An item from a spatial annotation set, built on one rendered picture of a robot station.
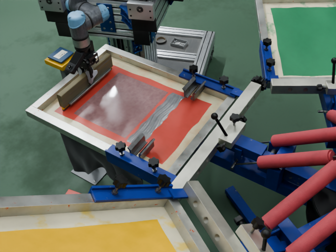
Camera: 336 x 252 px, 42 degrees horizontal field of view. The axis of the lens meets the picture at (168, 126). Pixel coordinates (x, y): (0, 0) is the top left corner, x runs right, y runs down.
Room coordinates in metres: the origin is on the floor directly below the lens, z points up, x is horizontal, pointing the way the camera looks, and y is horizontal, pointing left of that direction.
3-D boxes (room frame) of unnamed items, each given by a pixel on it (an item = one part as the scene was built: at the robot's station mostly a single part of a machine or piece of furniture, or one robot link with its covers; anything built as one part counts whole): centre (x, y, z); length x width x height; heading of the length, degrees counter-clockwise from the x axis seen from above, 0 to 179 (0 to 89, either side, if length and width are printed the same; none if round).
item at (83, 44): (1.63, 0.36, 1.22); 0.08 x 0.08 x 0.05
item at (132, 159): (1.09, 0.13, 0.97); 0.30 x 0.05 x 0.07; 53
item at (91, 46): (1.64, 0.35, 1.14); 0.09 x 0.08 x 0.12; 143
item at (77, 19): (1.63, 0.35, 1.30); 0.09 x 0.08 x 0.11; 132
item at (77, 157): (1.33, 0.32, 0.74); 0.46 x 0.04 x 0.42; 53
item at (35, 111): (1.46, 0.15, 0.97); 0.79 x 0.58 x 0.04; 53
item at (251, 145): (1.12, -0.30, 1.02); 0.17 x 0.06 x 0.05; 53
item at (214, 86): (1.54, -0.20, 0.97); 0.30 x 0.05 x 0.07; 53
